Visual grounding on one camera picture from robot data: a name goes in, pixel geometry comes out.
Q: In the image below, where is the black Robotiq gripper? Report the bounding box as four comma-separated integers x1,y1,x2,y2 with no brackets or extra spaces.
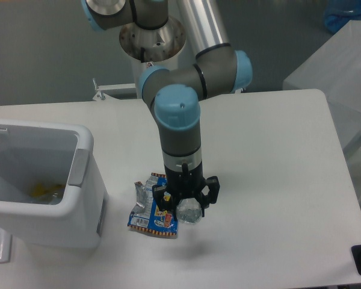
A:
152,163,220,221

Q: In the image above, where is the crushed clear plastic bottle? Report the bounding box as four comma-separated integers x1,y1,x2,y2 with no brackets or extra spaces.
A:
176,198,202,225

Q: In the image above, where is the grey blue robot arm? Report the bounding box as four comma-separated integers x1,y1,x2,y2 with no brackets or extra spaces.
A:
82,1,253,223

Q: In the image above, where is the white trash can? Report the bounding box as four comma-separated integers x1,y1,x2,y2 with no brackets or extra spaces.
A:
0,119,108,248

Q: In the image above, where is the yellow trash in bin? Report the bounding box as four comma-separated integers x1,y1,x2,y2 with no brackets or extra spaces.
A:
29,183,66,199

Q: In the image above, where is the blue snack wrapper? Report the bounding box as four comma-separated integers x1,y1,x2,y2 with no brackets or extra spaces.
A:
127,173,178,238

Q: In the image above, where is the white covered side table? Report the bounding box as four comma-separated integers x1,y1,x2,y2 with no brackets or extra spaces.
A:
283,20,361,207

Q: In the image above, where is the blue water jug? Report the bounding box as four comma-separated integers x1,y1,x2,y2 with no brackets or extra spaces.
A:
323,0,361,34

